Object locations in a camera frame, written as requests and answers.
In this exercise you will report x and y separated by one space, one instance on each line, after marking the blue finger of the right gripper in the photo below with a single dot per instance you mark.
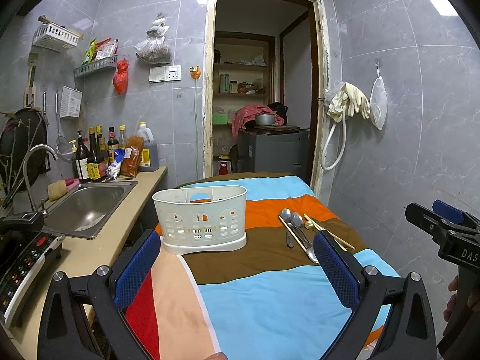
448 212
427 221

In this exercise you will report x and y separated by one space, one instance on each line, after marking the dark soy sauce bottle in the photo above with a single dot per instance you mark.
82 155

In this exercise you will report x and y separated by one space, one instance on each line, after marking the metal pot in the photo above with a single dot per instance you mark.
265 119

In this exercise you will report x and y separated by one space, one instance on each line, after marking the grey wall shelf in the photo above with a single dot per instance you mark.
95 66

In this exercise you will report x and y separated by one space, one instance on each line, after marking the person's right hand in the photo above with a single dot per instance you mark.
472 301

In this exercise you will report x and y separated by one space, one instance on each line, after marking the black wok pan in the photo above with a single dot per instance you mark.
23 130

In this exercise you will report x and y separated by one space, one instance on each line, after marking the cream rubber gloves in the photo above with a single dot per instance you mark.
348 101

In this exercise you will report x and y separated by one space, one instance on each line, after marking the striped colourful table cloth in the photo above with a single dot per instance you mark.
264 301

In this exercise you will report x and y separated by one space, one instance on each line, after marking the yellow sponge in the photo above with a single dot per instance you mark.
57 190

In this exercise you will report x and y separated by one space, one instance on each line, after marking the steel kitchen sink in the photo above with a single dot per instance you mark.
82 212

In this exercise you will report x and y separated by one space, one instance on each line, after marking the red plastic bag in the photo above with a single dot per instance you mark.
120 79

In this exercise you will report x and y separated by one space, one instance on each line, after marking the grey cabinet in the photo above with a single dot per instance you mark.
273 153

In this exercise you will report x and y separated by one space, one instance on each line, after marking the red cloth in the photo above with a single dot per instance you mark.
247 114

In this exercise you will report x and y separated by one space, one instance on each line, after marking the green box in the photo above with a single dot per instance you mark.
220 119

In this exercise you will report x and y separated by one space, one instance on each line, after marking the white wall socket panel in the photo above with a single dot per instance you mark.
161 74

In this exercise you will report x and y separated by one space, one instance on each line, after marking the clear hanging plastic bag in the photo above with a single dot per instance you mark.
155 49

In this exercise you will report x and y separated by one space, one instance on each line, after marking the large steel spoon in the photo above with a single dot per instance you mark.
285 216

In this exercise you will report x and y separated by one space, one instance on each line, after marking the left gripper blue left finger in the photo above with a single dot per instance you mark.
132 267

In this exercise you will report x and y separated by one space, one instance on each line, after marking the white plastic utensil caddy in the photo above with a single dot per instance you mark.
202 219

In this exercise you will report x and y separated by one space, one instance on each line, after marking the white mesh strainer bag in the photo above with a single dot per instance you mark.
378 101

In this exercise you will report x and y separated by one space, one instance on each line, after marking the small gold spoon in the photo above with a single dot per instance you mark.
311 226

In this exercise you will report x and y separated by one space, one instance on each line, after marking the white wall basket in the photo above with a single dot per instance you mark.
53 37

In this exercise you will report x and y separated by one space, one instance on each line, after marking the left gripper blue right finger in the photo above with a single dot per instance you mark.
340 267

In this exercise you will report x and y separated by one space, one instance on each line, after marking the large oil jug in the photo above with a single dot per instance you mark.
149 161

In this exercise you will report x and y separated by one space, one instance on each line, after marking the wooden shelf unit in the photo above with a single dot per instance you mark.
243 74

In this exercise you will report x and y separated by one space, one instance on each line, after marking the orange snack bag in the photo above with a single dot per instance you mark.
132 156

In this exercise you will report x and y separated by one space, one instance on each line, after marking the metal skimmer strainer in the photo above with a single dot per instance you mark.
63 147

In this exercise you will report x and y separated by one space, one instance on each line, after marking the white hanging utensil holder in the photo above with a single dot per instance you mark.
70 103

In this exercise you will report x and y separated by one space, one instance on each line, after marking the black induction cooker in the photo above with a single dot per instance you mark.
26 252

